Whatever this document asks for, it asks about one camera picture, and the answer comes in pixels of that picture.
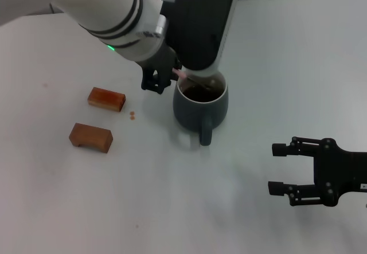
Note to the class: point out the reddish brown wooden block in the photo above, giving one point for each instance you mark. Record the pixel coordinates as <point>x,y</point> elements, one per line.
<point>106,97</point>

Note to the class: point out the dark brown coffee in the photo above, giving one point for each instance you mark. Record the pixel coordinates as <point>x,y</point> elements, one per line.
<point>200,95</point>

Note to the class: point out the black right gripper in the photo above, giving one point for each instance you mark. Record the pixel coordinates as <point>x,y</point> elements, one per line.
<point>338,173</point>

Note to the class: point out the light brown arched wooden block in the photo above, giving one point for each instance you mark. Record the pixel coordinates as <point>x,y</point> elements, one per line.
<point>91,138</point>

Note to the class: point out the grey ceramic cup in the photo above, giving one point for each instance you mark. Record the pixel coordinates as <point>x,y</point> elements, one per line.
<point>186,113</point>

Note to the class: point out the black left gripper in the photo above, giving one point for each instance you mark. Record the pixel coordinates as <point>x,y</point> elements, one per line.
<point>160,59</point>

